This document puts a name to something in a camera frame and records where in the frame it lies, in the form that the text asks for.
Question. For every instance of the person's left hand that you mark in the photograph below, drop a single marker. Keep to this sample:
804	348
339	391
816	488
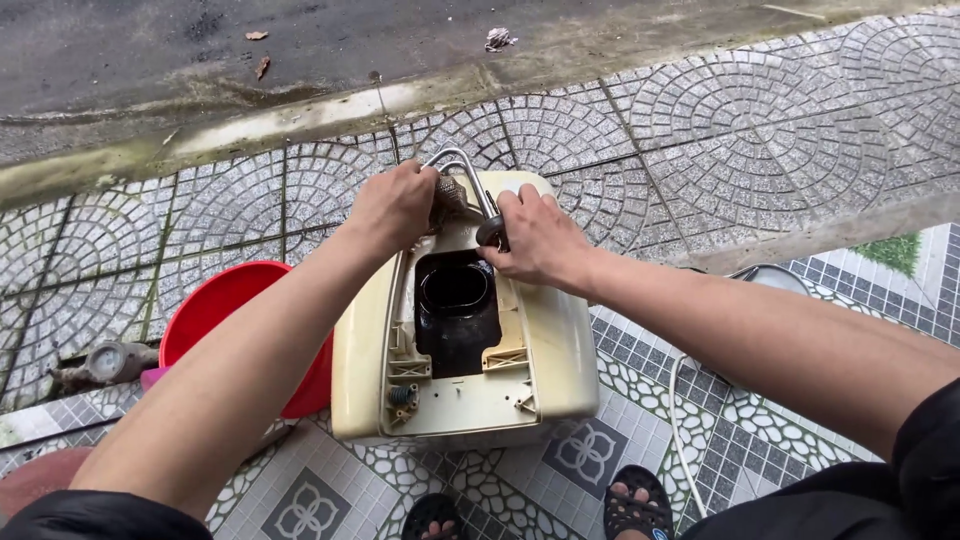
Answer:
390	206

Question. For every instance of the person's right hand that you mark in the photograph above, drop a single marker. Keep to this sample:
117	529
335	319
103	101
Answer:
551	244

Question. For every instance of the person's left fingers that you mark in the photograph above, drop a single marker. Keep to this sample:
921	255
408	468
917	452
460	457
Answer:
427	196

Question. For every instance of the brown scouring pad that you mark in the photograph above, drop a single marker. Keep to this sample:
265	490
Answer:
452	199

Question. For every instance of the bent metal heating element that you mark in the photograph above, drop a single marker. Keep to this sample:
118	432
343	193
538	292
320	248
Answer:
470	171

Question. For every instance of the crumpled paper litter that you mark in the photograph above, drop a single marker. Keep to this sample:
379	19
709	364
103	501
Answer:
499	39

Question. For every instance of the cream water heater tank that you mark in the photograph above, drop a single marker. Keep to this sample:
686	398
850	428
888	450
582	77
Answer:
559	360

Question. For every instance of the long brown dry leaf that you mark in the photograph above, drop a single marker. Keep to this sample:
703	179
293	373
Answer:
262	67

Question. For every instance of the red plastic basin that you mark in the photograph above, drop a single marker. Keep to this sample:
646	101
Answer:
225	300

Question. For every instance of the small brown dry leaf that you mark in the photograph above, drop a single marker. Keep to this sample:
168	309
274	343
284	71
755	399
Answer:
256	35

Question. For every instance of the black left sandal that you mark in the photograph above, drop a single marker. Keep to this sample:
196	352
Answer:
431	514

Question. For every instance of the black sandal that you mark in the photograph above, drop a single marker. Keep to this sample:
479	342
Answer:
431	514
637	510

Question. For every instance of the pink plastic item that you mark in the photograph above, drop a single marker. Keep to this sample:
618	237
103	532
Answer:
152	377

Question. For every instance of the grey water meter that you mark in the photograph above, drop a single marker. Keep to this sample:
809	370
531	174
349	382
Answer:
109	362

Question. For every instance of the silver metal basin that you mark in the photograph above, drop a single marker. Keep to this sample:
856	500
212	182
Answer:
780	279

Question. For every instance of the black right sandal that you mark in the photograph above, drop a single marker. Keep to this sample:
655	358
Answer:
637	510

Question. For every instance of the black left sleeve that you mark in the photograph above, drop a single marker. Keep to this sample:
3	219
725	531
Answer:
97	517

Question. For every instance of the black sleeve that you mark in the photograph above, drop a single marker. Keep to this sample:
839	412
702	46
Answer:
97	517
922	480

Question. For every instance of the green turf patch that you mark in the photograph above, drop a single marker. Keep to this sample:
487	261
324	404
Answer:
892	253

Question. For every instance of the maroon round stool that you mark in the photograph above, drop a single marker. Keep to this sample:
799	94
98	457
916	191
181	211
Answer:
37	480

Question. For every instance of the black right sleeve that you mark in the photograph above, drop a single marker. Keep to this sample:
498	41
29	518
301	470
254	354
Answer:
922	480

